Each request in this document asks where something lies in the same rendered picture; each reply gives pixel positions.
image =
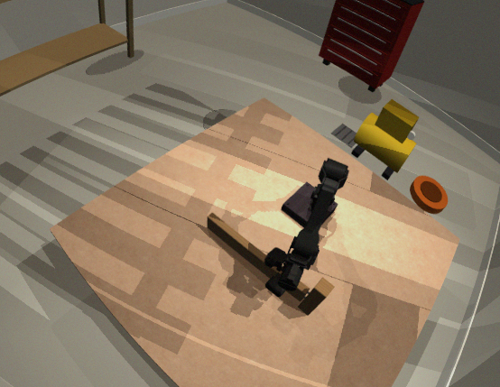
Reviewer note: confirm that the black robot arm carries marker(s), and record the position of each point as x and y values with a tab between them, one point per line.
332	176

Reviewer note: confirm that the wooden rail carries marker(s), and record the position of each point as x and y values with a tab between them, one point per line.
248	251

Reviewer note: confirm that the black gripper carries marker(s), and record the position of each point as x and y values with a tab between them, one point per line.
272	284

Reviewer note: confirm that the brown wooden post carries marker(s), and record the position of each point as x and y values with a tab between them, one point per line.
316	296

